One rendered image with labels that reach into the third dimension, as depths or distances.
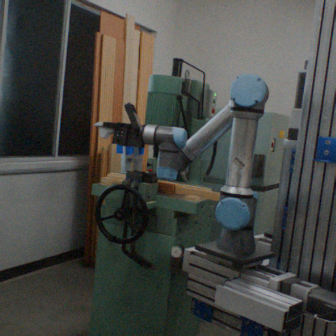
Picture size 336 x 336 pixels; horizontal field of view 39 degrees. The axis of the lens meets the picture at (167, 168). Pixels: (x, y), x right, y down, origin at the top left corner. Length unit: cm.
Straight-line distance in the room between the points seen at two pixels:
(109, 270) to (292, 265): 107
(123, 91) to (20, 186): 129
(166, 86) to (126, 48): 185
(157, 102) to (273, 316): 130
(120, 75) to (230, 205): 275
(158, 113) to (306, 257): 108
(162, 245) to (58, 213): 167
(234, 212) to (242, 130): 28
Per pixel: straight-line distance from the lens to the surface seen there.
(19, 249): 370
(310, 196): 183
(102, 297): 265
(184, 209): 233
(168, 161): 171
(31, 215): 371
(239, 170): 164
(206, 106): 274
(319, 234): 182
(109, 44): 405
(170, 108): 247
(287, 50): 476
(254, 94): 161
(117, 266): 256
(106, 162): 387
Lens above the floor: 127
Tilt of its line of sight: 6 degrees down
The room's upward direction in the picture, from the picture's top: 6 degrees clockwise
